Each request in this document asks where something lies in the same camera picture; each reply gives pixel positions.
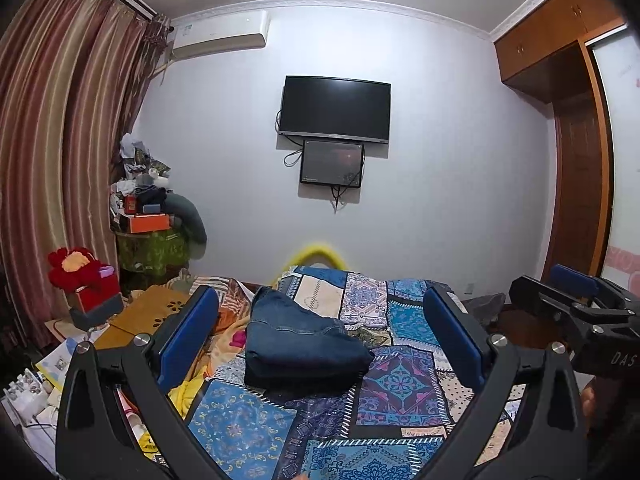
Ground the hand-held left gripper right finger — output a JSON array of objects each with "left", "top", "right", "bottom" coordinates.
[{"left": 422, "top": 286, "right": 588, "bottom": 480}]

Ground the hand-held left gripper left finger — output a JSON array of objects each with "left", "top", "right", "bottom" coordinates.
[{"left": 55, "top": 285, "right": 226, "bottom": 480}]

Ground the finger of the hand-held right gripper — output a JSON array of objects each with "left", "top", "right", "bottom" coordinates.
[
  {"left": 550, "top": 264, "right": 640, "bottom": 308},
  {"left": 509, "top": 275, "right": 583, "bottom": 322}
]

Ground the blue denim jacket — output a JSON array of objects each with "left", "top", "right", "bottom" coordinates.
[{"left": 244, "top": 286, "right": 376, "bottom": 380}]

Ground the grey cloth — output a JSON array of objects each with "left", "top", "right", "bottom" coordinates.
[{"left": 460, "top": 292, "right": 506, "bottom": 328}]

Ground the light wooden folding table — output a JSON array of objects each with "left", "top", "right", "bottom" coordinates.
[{"left": 92, "top": 285, "right": 193, "bottom": 351}]

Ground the orange striped blanket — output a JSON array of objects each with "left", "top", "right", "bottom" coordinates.
[{"left": 200, "top": 280, "right": 256, "bottom": 376}]

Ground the yellow cloth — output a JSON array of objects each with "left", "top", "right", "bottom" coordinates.
[{"left": 167, "top": 375, "right": 211, "bottom": 421}]

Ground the blue patchwork bedspread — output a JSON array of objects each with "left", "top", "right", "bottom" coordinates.
[{"left": 185, "top": 265, "right": 531, "bottom": 480}]

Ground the grey and red box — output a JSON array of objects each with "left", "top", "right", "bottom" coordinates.
[{"left": 69, "top": 287, "right": 126, "bottom": 331}]

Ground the grey plush toy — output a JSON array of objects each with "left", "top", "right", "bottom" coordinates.
[{"left": 162, "top": 192, "right": 208, "bottom": 261}]

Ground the orange box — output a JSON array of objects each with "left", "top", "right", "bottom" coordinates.
[{"left": 117, "top": 212, "right": 171, "bottom": 234}]

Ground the stack of papers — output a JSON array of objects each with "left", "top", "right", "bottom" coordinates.
[{"left": 35, "top": 335, "right": 111, "bottom": 386}]

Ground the red plush flower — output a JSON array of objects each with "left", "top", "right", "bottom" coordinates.
[{"left": 47, "top": 246, "right": 121, "bottom": 293}]

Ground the white wardrobe door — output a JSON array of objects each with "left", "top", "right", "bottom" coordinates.
[{"left": 585, "top": 25, "right": 640, "bottom": 281}]

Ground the yellow plush toy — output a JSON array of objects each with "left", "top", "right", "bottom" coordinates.
[{"left": 270, "top": 244, "right": 348, "bottom": 286}]

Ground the pile of clutter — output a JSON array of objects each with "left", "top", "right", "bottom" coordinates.
[{"left": 109, "top": 132, "right": 173, "bottom": 216}]

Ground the small black monitor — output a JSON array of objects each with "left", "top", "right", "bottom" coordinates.
[{"left": 299, "top": 139, "right": 365, "bottom": 190}]

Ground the striped brown curtain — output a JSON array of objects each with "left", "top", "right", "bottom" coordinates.
[{"left": 0, "top": 0, "right": 171, "bottom": 351}]

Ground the wooden overhead cabinet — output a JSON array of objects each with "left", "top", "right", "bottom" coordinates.
[{"left": 492, "top": 0, "right": 631, "bottom": 106}]

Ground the white air conditioner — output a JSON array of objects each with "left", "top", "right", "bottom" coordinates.
[{"left": 167, "top": 10, "right": 271, "bottom": 61}]

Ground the black wall television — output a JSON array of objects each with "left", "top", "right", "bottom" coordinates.
[{"left": 278, "top": 75, "right": 392, "bottom": 145}]

